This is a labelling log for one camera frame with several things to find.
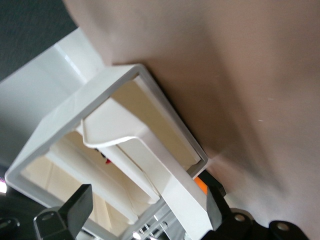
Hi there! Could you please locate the white drawer cabinet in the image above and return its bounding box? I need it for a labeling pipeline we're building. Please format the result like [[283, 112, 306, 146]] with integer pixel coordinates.
[[0, 24, 210, 240]]

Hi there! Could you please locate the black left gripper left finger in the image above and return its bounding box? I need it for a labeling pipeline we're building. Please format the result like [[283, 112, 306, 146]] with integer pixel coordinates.
[[33, 183, 94, 240]]

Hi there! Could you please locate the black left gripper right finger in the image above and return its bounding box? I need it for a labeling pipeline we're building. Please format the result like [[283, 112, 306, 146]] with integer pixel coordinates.
[[205, 186, 255, 233]]

